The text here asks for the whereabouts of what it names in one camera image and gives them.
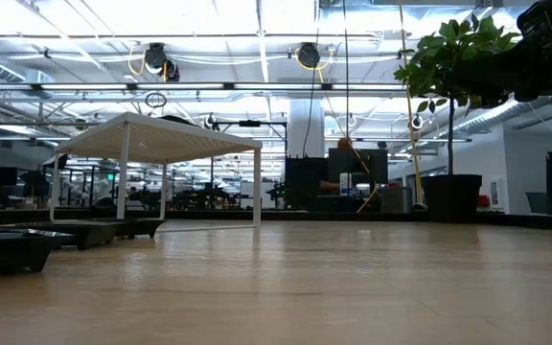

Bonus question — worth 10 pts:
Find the small black square mini plate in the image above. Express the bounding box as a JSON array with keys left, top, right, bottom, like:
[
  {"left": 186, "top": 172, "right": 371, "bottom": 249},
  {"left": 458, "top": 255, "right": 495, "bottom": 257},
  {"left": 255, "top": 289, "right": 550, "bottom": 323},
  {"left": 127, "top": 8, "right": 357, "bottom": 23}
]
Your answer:
[
  {"left": 0, "top": 227, "right": 75, "bottom": 278},
  {"left": 88, "top": 216, "right": 168, "bottom": 240},
  {"left": 0, "top": 218, "right": 127, "bottom": 251}
]

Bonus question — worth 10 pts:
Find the green potted plant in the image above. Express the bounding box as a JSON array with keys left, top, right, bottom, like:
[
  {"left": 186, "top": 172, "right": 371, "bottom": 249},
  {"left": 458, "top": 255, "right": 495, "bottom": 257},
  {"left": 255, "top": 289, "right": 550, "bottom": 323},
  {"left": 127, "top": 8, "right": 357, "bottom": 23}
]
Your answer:
[{"left": 393, "top": 12, "right": 521, "bottom": 224}]

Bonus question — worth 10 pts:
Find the person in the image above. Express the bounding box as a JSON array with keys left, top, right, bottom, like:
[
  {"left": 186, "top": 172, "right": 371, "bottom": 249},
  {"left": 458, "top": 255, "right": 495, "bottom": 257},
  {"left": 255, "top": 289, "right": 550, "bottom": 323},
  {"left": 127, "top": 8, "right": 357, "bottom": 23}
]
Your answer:
[{"left": 318, "top": 137, "right": 354, "bottom": 196}]

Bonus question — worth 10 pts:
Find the black computer monitor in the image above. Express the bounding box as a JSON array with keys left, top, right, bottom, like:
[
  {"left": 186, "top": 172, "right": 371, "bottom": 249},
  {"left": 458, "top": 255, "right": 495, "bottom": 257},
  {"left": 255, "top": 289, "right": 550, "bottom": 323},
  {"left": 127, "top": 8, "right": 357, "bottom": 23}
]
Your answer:
[{"left": 327, "top": 147, "right": 390, "bottom": 184}]

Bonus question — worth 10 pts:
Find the white bottle blue label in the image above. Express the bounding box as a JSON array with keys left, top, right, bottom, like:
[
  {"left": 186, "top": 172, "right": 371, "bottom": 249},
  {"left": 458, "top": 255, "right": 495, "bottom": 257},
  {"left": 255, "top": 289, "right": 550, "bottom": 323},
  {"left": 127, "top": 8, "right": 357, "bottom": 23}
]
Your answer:
[{"left": 338, "top": 172, "right": 354, "bottom": 196}]

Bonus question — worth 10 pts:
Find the black cabinet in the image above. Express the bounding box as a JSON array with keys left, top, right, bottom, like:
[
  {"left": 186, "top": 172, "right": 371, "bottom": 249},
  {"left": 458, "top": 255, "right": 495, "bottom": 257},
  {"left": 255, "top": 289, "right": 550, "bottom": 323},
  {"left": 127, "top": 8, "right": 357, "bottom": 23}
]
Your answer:
[{"left": 284, "top": 156, "right": 329, "bottom": 212}]

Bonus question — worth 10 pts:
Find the yellow hanging strap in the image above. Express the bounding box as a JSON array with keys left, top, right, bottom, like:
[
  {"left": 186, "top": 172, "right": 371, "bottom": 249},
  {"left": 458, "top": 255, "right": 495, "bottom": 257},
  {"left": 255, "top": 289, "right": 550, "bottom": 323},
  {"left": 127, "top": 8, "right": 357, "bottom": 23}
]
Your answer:
[{"left": 397, "top": 0, "right": 426, "bottom": 212}]

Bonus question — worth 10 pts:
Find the black hanging cable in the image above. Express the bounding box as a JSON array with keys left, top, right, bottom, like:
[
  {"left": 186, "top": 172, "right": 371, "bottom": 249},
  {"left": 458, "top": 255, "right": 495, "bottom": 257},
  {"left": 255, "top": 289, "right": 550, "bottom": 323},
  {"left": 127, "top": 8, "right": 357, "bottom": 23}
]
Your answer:
[{"left": 341, "top": 0, "right": 352, "bottom": 197}]

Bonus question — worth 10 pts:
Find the black aluminium table frame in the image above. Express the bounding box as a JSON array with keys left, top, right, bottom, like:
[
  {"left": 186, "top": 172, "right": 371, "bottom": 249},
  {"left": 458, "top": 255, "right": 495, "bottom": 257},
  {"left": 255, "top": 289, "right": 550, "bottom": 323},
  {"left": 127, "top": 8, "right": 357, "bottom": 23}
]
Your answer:
[{"left": 0, "top": 206, "right": 552, "bottom": 235}]

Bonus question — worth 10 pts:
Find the black ceiling cable reel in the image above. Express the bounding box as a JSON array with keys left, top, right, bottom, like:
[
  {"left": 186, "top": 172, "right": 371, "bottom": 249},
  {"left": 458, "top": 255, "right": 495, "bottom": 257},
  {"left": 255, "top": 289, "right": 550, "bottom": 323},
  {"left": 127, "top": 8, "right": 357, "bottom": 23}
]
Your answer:
[
  {"left": 143, "top": 41, "right": 181, "bottom": 82},
  {"left": 296, "top": 41, "right": 322, "bottom": 69}
]

